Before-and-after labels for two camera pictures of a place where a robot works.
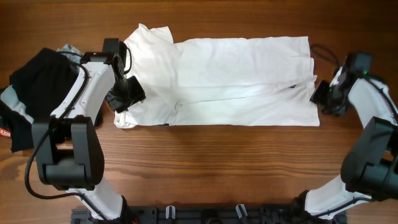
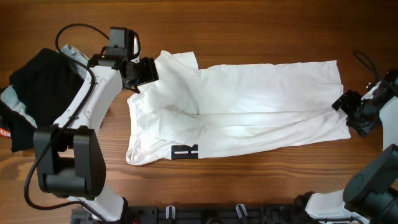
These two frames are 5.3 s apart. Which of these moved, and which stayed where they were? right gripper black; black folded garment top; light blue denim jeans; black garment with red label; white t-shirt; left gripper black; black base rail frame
Moved: right gripper black; white t-shirt; left gripper black
Stayed: black garment with red label; black base rail frame; light blue denim jeans; black folded garment top
